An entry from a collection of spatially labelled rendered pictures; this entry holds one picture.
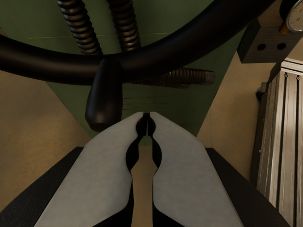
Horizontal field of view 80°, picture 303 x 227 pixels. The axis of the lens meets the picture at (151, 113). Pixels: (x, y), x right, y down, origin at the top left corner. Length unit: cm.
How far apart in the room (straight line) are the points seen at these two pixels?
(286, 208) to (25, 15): 75
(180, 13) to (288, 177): 56
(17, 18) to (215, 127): 82
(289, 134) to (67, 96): 71
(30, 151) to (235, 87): 108
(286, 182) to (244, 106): 47
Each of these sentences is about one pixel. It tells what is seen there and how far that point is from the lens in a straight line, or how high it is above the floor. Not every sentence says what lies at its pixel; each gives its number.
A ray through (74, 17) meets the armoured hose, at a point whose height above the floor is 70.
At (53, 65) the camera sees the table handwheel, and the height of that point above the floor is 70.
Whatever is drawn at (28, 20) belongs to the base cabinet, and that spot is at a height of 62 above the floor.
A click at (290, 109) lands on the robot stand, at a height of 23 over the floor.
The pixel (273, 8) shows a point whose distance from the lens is 41.
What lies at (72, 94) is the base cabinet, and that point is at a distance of 53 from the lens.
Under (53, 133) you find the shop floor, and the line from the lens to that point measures 102.
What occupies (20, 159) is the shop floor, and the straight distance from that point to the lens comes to 104.
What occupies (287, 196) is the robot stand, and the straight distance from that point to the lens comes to 69.
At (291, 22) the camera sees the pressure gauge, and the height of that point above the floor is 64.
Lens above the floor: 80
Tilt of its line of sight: 60 degrees down
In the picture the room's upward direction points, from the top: 4 degrees counter-clockwise
